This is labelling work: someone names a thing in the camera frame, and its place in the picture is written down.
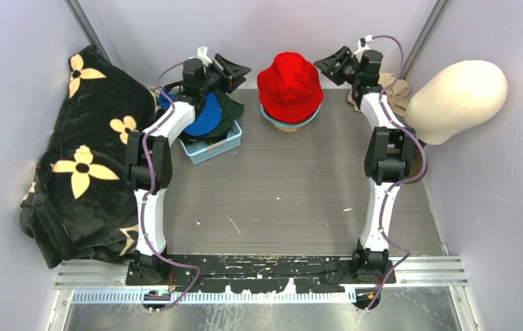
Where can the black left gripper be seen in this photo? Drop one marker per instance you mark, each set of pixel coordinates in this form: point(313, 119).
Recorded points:
point(229, 84)

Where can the dark green bucket hat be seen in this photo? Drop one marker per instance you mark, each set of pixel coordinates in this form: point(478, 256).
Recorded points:
point(231, 110)

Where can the bright red bucket hat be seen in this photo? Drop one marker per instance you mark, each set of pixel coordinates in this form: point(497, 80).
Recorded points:
point(290, 87)

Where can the cyan bucket hat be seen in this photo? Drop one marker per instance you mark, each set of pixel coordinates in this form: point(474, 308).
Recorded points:
point(282, 124)

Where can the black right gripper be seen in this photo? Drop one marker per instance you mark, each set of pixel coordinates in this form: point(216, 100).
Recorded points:
point(340, 56)

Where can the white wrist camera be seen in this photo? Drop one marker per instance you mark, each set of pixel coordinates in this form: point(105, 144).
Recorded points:
point(364, 43)
point(204, 54)

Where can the black floral blanket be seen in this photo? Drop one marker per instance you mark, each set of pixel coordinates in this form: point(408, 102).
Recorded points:
point(80, 204)

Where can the dark red bucket hat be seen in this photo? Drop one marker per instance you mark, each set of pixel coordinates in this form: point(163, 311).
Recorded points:
point(289, 122)

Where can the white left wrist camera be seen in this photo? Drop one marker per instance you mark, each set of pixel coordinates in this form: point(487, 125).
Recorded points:
point(204, 54)

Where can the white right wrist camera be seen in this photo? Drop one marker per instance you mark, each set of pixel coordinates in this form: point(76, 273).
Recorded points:
point(364, 43)

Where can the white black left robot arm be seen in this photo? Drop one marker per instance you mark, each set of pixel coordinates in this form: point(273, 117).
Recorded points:
point(148, 161)

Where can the blue bucket hat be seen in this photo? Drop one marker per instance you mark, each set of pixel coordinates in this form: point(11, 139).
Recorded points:
point(206, 116)

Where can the beige mannequin head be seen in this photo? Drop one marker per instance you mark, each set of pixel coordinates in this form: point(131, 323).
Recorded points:
point(461, 96)

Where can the wooden hat stand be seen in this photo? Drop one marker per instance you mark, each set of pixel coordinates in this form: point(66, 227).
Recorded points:
point(288, 128)

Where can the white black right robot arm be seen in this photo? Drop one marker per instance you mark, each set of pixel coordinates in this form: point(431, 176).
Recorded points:
point(387, 162)

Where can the light blue plastic basket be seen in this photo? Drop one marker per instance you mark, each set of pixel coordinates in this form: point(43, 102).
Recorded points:
point(199, 152)

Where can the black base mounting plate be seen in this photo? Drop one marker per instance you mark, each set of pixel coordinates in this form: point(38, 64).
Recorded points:
point(255, 274)

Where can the beige crumpled cloth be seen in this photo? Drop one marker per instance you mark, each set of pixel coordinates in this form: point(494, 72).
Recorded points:
point(398, 95)

